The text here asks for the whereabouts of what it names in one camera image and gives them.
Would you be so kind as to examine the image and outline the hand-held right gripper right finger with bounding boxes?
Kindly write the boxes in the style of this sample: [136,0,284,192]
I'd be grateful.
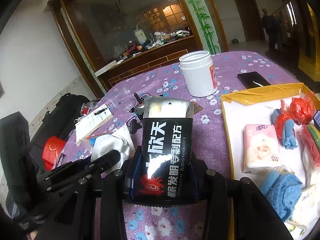
[190,160,294,240]

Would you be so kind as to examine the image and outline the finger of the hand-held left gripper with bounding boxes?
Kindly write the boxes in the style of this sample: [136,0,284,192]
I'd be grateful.
[37,149,122,193]

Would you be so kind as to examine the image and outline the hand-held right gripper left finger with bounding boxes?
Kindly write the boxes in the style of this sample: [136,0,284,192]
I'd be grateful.
[37,152,142,240]

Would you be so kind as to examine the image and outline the pink tissue pack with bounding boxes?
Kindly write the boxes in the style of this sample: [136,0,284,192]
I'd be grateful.
[243,124,282,175]

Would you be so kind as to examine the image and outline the blue fluffy towel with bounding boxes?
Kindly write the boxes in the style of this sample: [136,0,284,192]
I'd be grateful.
[259,169,304,222]

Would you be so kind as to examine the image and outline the black foil packet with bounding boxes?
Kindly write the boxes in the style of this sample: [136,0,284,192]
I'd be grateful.
[132,96,200,205]

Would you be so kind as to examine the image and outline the blue cloth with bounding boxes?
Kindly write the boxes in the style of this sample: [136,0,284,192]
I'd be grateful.
[272,109,298,150]

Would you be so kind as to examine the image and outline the red plastic bag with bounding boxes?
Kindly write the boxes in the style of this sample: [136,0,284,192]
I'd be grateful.
[289,97,316,125]
[274,100,293,140]

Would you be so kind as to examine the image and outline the lemon print tissue pack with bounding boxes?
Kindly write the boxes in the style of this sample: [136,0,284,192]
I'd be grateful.
[285,220,309,238]

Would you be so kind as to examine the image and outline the white tissue pack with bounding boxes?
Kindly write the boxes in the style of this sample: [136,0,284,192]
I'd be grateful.
[287,184,320,227]

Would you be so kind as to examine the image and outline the yellow-rimmed white tray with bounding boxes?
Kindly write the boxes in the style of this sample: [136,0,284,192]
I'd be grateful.
[220,82,320,240]

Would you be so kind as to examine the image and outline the red yellow green pack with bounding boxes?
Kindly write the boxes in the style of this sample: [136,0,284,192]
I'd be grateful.
[300,124,320,168]

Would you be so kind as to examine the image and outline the clear zip bag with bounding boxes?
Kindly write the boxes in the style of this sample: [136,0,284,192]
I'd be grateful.
[84,130,114,147]

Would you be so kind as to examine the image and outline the lined paper notepad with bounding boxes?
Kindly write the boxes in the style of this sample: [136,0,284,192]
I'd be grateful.
[75,104,114,144]

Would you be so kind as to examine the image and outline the black plug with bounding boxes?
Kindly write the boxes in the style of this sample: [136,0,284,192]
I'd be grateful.
[129,119,140,134]

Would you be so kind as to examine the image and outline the red gift bag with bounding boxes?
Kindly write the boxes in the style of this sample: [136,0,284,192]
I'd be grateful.
[42,136,67,170]

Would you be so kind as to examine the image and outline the black pen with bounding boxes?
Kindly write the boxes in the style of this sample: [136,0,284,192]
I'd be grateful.
[94,105,118,116]

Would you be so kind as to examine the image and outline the purple floral tablecloth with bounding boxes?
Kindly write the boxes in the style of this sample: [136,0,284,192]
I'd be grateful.
[54,50,300,240]

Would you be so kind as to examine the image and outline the black bag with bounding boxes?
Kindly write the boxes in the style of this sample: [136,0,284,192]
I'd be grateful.
[29,92,92,150]

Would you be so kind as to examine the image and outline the black joystick device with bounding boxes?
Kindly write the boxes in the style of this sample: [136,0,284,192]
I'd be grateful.
[129,92,150,120]

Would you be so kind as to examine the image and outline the black chair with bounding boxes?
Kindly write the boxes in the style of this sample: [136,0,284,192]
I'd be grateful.
[0,112,33,205]

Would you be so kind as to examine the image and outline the white plastic bag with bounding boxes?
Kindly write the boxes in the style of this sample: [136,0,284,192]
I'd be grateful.
[301,147,320,188]

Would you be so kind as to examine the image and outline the white plastic jar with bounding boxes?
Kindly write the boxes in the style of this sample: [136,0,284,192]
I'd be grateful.
[179,50,218,97]

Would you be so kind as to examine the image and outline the black phone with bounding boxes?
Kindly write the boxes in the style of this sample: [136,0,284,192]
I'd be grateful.
[237,71,272,90]

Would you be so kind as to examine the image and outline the wooden glass cabinet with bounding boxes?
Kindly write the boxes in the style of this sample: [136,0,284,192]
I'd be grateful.
[47,0,228,98]

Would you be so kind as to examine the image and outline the dark blue packet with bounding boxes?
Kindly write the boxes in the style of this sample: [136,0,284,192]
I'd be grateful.
[312,110,320,130]

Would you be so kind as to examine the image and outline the pile of clutter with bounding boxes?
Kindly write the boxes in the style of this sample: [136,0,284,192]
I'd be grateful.
[117,25,194,60]

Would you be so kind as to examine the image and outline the golden pillar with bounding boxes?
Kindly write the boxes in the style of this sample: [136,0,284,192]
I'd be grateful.
[297,2,320,80]

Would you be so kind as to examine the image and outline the brown wooden door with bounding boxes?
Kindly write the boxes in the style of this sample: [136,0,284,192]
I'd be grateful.
[231,0,265,43]

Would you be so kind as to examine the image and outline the bamboo painted panel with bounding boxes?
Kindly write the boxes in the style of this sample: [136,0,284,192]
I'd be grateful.
[174,0,222,55]

